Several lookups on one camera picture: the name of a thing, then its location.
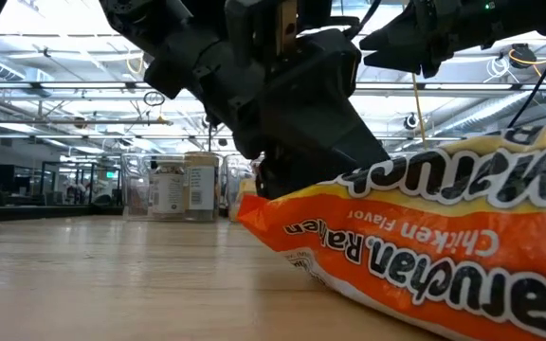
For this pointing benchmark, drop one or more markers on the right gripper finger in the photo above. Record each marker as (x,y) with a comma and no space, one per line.
(410,60)
(401,33)

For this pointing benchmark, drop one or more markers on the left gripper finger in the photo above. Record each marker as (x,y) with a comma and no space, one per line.
(287,177)
(311,104)

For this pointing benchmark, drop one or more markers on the orange chicken ramen pack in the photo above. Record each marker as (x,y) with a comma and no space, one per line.
(443,251)

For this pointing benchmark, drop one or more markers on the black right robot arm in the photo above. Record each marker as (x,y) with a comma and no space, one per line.
(515,19)

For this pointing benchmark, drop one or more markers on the small round hanging device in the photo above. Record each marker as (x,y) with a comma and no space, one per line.
(411,121)

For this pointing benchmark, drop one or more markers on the black round hanging device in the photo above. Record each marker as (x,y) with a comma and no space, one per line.
(523,54)

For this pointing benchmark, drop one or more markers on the clear plastic spice bin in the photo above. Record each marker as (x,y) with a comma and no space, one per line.
(133,189)

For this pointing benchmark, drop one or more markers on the green exit sign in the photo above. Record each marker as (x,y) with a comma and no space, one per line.
(110,175)

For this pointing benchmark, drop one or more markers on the black aluminium table frame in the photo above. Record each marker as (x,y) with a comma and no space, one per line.
(41,214)

